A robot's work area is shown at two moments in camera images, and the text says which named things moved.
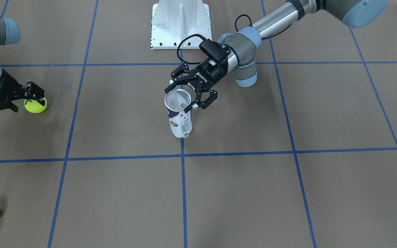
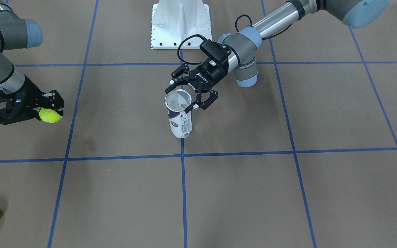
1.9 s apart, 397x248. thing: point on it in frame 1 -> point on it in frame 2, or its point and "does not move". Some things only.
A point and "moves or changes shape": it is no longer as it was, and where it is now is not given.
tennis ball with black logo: (34, 106) moves or changes shape
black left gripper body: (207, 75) does not move
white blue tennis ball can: (176, 100) does not move
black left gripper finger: (177, 80) does not move
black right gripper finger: (10, 105) -> (34, 113)
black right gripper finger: (30, 90) -> (53, 100)
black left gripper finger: (197, 103) does not move
